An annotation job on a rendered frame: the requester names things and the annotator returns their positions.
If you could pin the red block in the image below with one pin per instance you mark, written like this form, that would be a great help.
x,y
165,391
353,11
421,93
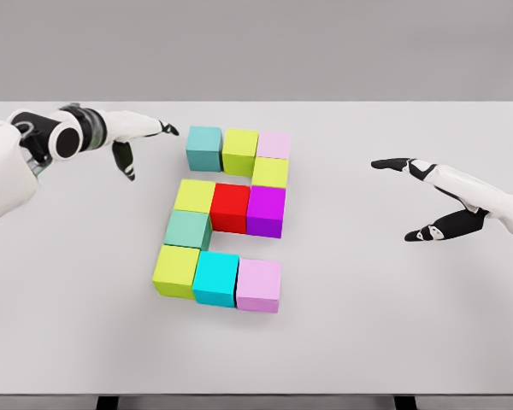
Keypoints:
x,y
230,207

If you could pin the cyan block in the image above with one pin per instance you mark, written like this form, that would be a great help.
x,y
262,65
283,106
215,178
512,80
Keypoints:
x,y
215,277

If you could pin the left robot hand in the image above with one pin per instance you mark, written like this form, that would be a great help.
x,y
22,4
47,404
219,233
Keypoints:
x,y
132,124

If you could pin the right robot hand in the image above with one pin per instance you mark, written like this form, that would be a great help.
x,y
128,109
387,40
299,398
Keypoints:
x,y
457,181

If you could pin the sea-green block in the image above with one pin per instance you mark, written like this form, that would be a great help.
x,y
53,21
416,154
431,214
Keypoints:
x,y
187,228

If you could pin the purple block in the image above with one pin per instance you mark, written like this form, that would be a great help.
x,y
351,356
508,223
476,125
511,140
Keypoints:
x,y
265,211

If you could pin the pink block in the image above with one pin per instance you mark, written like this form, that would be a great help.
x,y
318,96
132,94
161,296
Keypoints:
x,y
274,144
258,285

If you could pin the yellow-green block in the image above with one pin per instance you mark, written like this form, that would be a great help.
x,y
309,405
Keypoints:
x,y
239,149
194,195
271,173
175,271

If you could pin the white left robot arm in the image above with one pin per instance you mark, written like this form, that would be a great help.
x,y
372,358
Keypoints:
x,y
0,162

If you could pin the teal block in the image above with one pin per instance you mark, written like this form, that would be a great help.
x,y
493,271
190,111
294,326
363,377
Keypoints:
x,y
203,147

